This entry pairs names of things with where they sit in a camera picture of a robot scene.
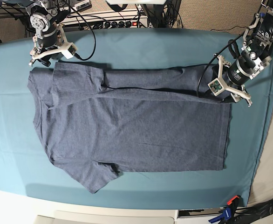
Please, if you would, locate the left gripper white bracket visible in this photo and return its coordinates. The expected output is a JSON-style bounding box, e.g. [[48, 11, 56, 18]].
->
[[211, 55, 253, 107]]

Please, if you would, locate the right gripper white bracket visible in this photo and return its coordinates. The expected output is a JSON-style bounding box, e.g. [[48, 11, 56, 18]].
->
[[28, 24, 77, 67]]

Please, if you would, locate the blue-grey heathered T-shirt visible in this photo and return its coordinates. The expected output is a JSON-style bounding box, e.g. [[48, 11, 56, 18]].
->
[[27, 62, 231, 193]]

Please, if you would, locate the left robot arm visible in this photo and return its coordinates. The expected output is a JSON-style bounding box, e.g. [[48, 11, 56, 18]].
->
[[208, 0, 273, 105]]

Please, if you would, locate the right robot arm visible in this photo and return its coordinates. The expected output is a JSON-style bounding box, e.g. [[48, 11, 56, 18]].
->
[[26, 0, 77, 67]]

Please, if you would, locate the white power strip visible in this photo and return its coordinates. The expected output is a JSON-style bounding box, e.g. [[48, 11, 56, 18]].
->
[[61, 11, 150, 30]]

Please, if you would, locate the orange blue clamp bottom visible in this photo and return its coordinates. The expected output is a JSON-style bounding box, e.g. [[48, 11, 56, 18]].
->
[[208, 195, 241, 224]]

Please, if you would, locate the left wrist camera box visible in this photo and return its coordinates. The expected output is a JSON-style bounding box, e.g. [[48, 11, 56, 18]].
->
[[208, 78, 224, 96]]

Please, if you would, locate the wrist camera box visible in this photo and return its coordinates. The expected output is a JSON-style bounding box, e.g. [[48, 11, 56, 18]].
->
[[208, 78, 224, 96], [62, 45, 76, 59]]

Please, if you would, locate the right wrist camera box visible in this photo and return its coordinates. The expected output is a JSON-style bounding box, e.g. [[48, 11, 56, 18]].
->
[[62, 45, 76, 59]]

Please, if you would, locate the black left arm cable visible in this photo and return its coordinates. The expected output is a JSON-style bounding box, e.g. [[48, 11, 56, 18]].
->
[[196, 32, 249, 98]]

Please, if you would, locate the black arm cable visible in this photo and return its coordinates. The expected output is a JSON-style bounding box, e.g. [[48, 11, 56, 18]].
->
[[64, 3, 97, 61], [196, 32, 249, 98]]

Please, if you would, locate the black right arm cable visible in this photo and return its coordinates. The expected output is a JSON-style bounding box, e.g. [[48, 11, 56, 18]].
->
[[64, 3, 97, 61]]

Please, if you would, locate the black cable bundle bottom right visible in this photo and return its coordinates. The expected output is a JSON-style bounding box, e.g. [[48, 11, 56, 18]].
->
[[234, 197, 273, 224]]

